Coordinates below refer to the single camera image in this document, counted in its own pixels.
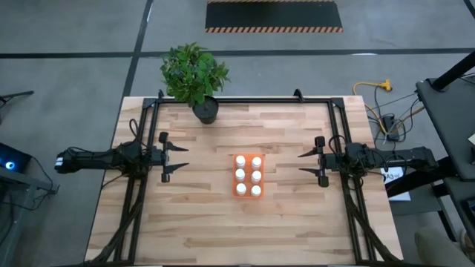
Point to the beige chair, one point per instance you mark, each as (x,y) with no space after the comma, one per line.
(438,248)

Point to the black tripod leg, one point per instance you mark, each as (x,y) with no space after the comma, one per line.
(16,95)

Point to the white pill bottle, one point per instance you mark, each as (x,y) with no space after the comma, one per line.
(256,177)
(256,162)
(241,189)
(240,174)
(240,161)
(255,190)

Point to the green leafy small tree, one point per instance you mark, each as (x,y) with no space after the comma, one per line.
(193,74)

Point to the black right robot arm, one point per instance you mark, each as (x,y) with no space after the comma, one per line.
(401,157)

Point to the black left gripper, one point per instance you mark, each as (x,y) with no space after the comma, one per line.
(164,157)

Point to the white paper sheet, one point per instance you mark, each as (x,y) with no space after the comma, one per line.
(395,174)

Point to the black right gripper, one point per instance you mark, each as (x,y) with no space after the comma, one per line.
(332,162)

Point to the black side table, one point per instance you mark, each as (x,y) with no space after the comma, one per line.
(452,122)

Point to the black computer blue light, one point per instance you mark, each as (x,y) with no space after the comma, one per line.
(15,155)

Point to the black pole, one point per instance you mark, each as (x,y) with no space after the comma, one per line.
(454,72)

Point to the black plant pot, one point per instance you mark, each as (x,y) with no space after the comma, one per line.
(206,111)

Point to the black power strip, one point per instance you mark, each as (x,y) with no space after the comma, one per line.
(390,126)

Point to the black striped floor mat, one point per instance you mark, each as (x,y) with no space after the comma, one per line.
(274,15)

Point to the black aluminium table frame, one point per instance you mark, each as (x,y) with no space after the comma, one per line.
(241,100)

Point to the orange translucent plastic basket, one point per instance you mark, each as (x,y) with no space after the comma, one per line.
(248,168)

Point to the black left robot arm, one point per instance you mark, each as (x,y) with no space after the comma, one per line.
(92,159)

